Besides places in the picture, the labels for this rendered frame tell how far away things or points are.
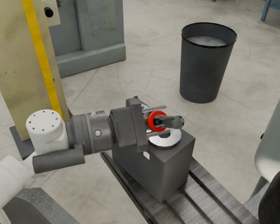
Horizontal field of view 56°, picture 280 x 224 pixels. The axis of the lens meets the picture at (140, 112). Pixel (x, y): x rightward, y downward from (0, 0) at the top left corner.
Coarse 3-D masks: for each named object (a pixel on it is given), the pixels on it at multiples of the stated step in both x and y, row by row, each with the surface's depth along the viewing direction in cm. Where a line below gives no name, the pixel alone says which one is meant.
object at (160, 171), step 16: (112, 144) 81; (160, 144) 65; (176, 144) 65; (192, 144) 69; (128, 160) 77; (144, 160) 69; (160, 160) 63; (176, 160) 67; (144, 176) 74; (160, 176) 67; (176, 176) 72; (160, 192) 71
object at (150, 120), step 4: (152, 112) 57; (156, 112) 57; (160, 112) 57; (148, 116) 57; (152, 116) 57; (148, 120) 57; (152, 120) 57; (148, 124) 57; (152, 124) 57; (152, 128) 57; (156, 128) 57; (164, 128) 58
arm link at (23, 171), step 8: (8, 160) 47; (16, 160) 47; (24, 160) 55; (8, 168) 46; (16, 168) 47; (24, 168) 47; (32, 168) 53; (16, 176) 46; (24, 176) 47; (32, 176) 50; (40, 176) 52; (48, 176) 54; (24, 184) 48; (32, 184) 50; (40, 184) 52
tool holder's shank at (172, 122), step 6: (162, 114) 56; (156, 120) 54; (162, 120) 51; (168, 120) 48; (174, 120) 46; (180, 120) 46; (156, 126) 55; (162, 126) 52; (168, 126) 48; (174, 126) 46; (180, 126) 46
